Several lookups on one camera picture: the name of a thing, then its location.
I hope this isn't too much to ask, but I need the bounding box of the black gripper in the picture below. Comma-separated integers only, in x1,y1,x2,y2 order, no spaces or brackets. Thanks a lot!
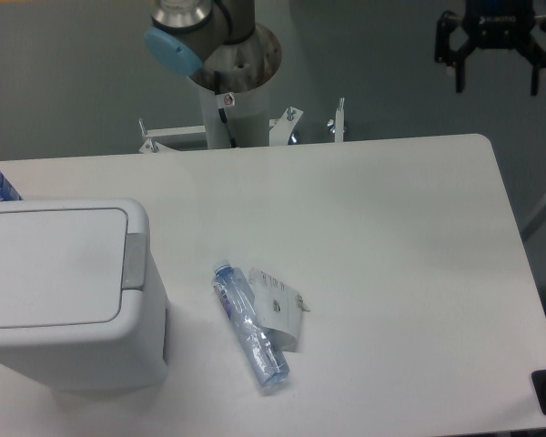
434,0,546,96

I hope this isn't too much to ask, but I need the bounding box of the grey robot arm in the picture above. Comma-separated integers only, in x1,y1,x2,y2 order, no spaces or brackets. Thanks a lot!
145,1,546,95

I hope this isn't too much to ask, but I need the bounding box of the white trash can lid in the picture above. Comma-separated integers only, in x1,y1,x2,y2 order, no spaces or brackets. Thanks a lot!
0,209,127,329

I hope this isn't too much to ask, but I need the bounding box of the white plastic trash can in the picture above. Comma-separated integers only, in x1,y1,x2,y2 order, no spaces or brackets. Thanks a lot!
0,198,170,391

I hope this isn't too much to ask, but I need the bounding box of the crumpled white paper receipt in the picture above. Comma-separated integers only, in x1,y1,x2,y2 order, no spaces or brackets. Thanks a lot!
248,268,310,352

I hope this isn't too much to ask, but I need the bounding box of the crushed clear plastic bottle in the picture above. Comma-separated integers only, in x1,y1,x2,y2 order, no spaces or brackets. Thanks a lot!
212,260,290,389

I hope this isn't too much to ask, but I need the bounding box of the grey lid push button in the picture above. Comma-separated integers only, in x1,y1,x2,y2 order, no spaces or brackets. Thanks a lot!
122,233,147,290

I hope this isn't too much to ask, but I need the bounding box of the white upright frame bracket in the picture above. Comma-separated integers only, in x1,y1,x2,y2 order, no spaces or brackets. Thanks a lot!
326,97,348,143

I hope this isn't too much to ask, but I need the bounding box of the white middle frame bracket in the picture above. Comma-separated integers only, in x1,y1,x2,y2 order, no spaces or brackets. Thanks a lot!
269,107,304,147

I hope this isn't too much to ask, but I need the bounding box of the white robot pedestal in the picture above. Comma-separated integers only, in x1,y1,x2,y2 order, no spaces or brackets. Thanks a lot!
190,24,282,149

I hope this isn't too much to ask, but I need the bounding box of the black pedestal cable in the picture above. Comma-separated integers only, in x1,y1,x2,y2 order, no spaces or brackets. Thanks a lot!
213,70,238,149

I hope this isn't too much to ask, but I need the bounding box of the white left frame bracket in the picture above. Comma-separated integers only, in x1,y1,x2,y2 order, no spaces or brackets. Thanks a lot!
138,118,207,154

